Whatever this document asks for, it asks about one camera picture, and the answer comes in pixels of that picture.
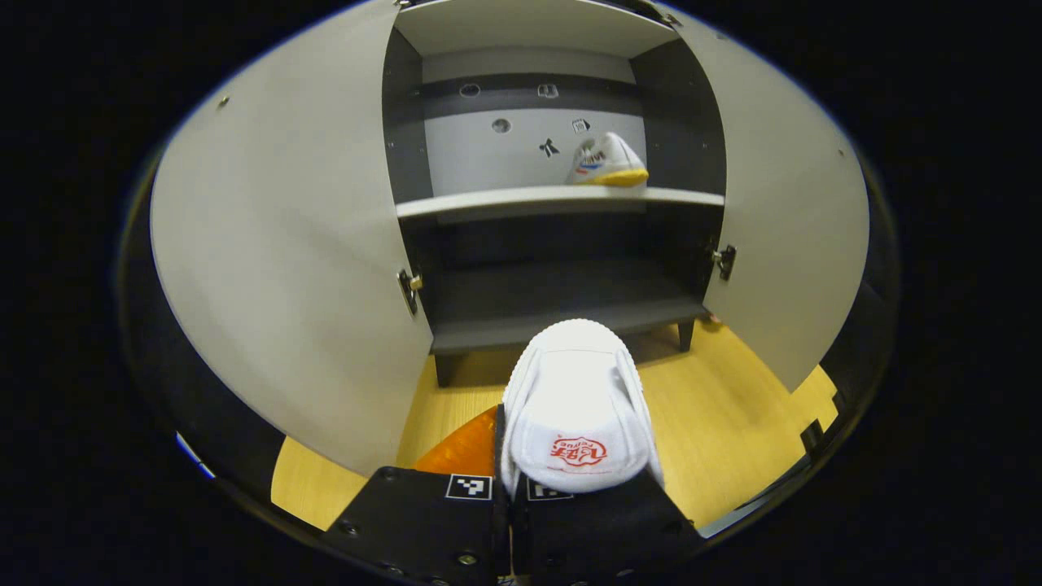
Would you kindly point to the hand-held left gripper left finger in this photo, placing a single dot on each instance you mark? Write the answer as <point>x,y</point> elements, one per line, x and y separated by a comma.
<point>423,529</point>

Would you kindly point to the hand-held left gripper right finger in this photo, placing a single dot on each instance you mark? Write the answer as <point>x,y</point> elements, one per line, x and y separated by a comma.
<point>602,529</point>

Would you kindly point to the grey shoe cabinet door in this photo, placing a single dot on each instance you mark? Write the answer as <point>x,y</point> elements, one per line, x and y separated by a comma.
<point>285,244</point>
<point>790,203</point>

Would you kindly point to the white canvas shoe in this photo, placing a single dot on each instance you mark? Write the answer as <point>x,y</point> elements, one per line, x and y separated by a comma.
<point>606,160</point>
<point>578,399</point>

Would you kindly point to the black backdrop cloth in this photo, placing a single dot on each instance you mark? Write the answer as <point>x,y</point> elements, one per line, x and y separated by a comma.
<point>203,407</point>

